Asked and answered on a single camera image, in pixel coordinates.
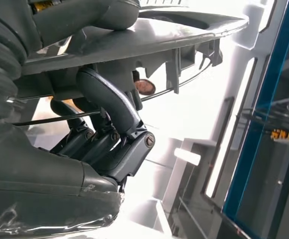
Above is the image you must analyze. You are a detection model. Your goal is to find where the blue metal shelf rack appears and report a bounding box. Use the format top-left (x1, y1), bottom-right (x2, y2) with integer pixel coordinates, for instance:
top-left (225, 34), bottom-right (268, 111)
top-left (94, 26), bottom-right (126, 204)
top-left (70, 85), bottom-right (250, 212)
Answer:
top-left (222, 0), bottom-right (289, 222)

